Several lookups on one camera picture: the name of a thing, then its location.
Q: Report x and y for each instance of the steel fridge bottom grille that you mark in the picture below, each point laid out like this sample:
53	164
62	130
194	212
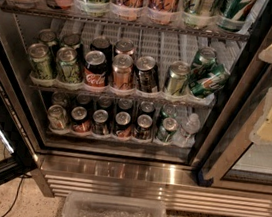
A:
177	189

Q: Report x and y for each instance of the bottom shelf black can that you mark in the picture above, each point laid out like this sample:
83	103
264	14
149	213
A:
142	129

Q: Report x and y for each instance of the bottom shelf orange-black can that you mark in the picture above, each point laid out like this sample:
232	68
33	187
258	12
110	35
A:
122	127

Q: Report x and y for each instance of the clear plastic bin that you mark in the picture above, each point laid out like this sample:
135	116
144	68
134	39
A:
96	205

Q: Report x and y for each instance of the wire shelf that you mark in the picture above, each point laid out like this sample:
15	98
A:
160	97
68	15

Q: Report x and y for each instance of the black can middle shelf front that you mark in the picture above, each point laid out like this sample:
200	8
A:
147	76

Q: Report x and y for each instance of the rear dark cola can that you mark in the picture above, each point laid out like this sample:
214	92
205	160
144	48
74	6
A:
102	44

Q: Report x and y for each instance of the top wire shelf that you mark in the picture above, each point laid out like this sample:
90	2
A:
68	15

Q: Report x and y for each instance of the bottom shelf red cola can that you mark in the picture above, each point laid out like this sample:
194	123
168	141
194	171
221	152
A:
80	120

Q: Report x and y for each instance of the rear green 7UP can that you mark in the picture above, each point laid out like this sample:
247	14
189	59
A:
204	59

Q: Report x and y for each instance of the bottom shelf green can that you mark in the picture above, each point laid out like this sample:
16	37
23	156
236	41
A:
167	129

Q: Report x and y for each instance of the clear water bottle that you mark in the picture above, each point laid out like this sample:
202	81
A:
185	135

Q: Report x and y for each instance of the rear orange can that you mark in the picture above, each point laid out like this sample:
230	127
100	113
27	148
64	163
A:
124	46

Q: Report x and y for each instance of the top shelf 7UP can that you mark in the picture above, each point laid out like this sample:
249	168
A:
232	14

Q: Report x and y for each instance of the red Coca-Cola can middle shelf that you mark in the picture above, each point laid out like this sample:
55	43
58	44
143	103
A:
95	69

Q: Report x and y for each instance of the pale green can middle shelf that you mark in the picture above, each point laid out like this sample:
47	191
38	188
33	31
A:
176	80

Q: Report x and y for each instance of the top shelf pale green can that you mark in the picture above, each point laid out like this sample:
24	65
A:
198	14

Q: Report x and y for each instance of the middle wire shelf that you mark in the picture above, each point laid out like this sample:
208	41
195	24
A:
160	97

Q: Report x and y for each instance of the top shelf orange can right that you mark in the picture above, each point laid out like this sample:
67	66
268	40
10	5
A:
162	11

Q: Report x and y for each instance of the bottom shelf dark can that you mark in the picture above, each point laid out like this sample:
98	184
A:
100	122

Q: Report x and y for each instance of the orange can middle shelf front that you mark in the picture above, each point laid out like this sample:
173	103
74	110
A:
122	69

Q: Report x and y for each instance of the tilted green 7UP can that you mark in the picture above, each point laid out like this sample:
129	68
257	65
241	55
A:
211	81

